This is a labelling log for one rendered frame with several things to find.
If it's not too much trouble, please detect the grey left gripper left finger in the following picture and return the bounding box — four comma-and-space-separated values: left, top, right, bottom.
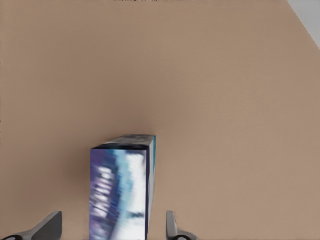
0, 210, 63, 240

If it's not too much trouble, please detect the blue and white printed box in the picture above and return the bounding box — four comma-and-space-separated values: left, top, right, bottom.
88, 134, 157, 240

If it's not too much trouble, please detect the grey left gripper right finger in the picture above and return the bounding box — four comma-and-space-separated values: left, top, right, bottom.
165, 210, 196, 240

